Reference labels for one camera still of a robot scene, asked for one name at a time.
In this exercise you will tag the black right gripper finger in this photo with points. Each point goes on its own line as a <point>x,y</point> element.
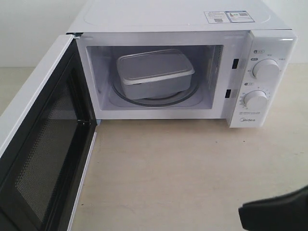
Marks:
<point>288,212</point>

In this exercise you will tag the white plastic food container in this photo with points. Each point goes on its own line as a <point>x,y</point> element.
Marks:
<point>154,73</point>

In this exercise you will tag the white lower microwave knob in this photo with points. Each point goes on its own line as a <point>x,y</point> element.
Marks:
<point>255,100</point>

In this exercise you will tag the white microwave knob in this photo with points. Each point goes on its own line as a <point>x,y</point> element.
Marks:
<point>255,100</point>
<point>266,69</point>

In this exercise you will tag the white upper microwave knob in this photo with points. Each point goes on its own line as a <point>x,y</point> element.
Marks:
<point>266,69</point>

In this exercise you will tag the glass microwave turntable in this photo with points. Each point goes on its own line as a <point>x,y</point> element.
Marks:
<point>161,101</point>

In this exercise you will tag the white microwave oven body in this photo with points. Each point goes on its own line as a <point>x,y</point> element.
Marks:
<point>223,55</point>

